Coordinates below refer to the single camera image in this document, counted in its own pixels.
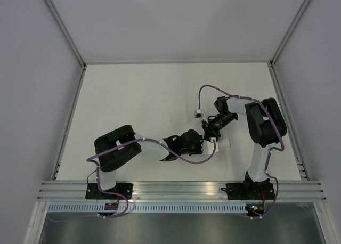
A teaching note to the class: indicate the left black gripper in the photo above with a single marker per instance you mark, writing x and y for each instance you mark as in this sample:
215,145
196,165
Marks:
200,152

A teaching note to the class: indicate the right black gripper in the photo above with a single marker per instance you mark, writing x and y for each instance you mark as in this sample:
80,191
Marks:
209,131

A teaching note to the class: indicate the white cloth napkin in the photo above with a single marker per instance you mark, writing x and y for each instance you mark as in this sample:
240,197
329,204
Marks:
223,141

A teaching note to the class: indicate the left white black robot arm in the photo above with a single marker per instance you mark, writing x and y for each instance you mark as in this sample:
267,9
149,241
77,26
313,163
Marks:
118,147

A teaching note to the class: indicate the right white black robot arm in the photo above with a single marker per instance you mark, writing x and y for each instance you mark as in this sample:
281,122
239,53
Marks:
266,128

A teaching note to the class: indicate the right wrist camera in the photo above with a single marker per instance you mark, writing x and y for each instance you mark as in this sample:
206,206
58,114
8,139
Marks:
200,114

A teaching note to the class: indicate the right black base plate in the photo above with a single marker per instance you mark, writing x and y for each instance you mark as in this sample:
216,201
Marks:
249,191

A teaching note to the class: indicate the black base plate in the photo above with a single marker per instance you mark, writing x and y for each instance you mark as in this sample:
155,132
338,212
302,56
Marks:
249,191
120,191

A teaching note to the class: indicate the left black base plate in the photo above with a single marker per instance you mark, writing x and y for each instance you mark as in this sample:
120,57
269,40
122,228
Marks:
120,191

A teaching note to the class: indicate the white slotted cable duct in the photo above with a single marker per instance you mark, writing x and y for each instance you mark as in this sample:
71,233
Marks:
142,207

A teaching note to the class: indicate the aluminium mounting rail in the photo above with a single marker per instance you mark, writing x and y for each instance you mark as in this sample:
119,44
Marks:
180,191

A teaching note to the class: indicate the left aluminium frame post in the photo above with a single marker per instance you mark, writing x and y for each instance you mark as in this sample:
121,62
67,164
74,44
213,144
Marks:
64,32

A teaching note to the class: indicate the aluminium frame post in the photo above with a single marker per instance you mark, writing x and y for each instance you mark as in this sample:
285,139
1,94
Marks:
294,23
64,32

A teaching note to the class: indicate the right aluminium frame post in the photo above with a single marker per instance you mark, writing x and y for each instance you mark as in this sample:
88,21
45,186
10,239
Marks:
294,23

